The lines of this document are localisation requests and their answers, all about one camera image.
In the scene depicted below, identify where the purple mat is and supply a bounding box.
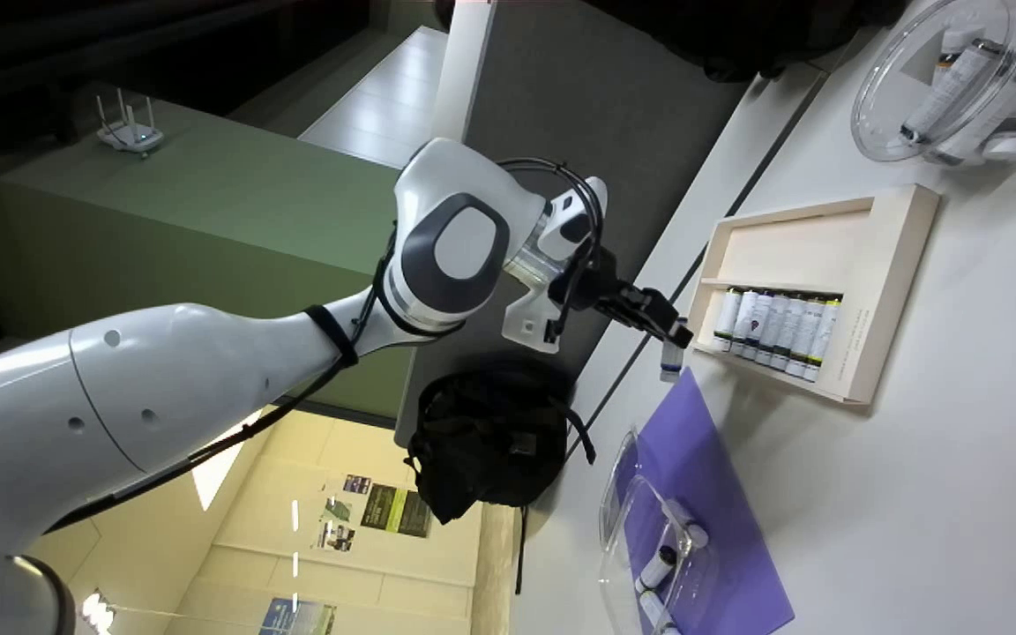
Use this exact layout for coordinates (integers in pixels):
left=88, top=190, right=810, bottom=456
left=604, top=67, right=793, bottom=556
left=610, top=367, right=797, bottom=635

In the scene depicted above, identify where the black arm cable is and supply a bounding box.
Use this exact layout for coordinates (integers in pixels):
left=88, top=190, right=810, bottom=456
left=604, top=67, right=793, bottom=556
left=42, top=153, right=607, bottom=538

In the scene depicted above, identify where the small clear container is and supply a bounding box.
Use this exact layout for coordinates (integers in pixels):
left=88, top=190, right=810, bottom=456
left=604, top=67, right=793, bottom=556
left=88, top=88, right=169, bottom=158

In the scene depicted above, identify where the clear plastic tray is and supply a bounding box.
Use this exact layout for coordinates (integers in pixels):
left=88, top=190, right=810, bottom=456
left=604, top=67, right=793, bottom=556
left=596, top=462, right=724, bottom=635

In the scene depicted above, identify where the wooden tray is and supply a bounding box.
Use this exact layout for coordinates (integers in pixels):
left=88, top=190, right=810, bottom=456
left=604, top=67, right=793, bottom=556
left=679, top=185, right=944, bottom=414

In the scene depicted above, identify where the black backpack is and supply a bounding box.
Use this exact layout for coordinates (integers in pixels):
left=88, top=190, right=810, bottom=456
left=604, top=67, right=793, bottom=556
left=403, top=358, right=596, bottom=528

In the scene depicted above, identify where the small white bottle blue label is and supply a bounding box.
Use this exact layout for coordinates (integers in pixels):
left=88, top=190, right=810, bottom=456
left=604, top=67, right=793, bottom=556
left=657, top=337, right=690, bottom=384

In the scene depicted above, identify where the clear round plastic bowl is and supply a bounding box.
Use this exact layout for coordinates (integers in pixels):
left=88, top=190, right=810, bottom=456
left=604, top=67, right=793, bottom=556
left=845, top=0, right=1016, bottom=171

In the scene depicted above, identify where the small white bottle black cap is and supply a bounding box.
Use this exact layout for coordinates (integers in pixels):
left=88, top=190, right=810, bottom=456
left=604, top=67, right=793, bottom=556
left=664, top=498, right=713, bottom=556
left=636, top=589, right=683, bottom=635
left=636, top=540, right=683, bottom=593

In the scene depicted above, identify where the white bottle in row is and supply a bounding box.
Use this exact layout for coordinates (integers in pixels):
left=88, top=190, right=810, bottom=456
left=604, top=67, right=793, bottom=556
left=710, top=285, right=743, bottom=351
left=781, top=297, right=824, bottom=379
left=764, top=294, right=803, bottom=372
left=746, top=291, right=781, bottom=365
left=730, top=291, right=764, bottom=358

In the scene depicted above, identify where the green cabinet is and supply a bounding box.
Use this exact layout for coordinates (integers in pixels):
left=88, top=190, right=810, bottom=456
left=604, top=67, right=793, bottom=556
left=0, top=95, right=416, bottom=426

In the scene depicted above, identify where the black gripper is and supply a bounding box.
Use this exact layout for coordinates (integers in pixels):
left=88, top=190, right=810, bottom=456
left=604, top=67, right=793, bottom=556
left=583, top=252, right=699, bottom=352

